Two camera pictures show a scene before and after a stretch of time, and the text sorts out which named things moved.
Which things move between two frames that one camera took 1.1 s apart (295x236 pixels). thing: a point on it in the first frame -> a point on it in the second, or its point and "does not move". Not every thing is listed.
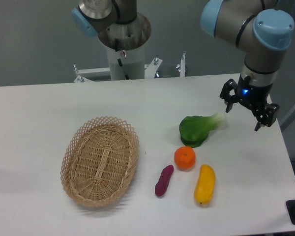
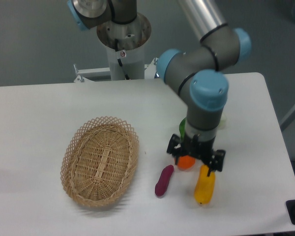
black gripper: (254, 97) -> (203, 149)
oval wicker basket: (100, 159) does not move
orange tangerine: (185, 157) does not move
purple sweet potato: (163, 182) does not move
